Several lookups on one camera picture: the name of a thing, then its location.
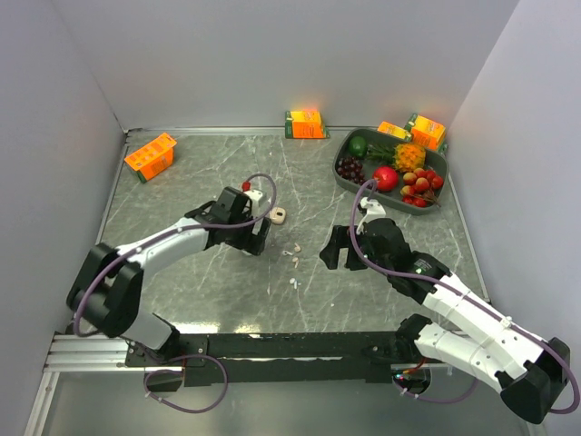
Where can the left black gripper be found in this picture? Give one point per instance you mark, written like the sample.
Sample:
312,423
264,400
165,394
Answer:
251,242

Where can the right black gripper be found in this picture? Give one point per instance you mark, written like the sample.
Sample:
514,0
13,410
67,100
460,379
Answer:
339,238

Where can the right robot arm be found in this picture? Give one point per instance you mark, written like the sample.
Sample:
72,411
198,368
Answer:
528,372

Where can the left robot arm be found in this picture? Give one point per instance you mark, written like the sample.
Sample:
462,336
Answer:
107,291

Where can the pink earbud charging case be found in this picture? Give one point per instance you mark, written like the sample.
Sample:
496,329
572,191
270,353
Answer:
278,215

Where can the white earbud pair lower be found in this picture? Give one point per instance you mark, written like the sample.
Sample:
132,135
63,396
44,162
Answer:
294,283

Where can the dark grape bunch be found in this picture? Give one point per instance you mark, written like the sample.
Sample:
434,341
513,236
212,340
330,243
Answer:
351,169

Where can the red apple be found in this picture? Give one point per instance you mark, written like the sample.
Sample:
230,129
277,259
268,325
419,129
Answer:
386,178

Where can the orange juice carton left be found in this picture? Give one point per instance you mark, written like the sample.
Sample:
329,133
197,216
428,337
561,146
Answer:
153,158

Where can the orange juice carton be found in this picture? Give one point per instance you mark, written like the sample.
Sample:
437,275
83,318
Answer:
305,125
153,158
427,133

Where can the red lychee bunch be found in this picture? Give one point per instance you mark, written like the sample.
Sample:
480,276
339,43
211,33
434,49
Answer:
421,188

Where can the green lime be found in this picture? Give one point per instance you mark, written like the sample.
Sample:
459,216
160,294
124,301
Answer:
358,147

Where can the orange juice carton middle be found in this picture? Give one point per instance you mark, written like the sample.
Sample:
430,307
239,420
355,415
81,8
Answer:
305,125

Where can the small pineapple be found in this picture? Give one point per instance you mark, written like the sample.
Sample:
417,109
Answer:
404,158

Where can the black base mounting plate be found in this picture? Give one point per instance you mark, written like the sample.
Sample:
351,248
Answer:
204,359

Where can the dark grey fruit tray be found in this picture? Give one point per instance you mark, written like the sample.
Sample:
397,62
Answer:
390,199

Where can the orange carton behind tray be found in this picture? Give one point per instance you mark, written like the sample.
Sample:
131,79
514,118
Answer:
395,131

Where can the orange juice carton right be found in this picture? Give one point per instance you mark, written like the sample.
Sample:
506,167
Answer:
427,133

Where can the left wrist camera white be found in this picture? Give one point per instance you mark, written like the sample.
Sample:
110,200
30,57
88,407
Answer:
257,197

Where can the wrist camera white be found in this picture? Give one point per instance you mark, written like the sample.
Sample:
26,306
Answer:
257,197
370,210

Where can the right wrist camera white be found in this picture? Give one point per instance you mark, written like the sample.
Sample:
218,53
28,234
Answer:
370,210

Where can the aluminium rail frame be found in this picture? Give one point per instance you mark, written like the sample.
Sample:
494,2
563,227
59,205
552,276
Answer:
71,354

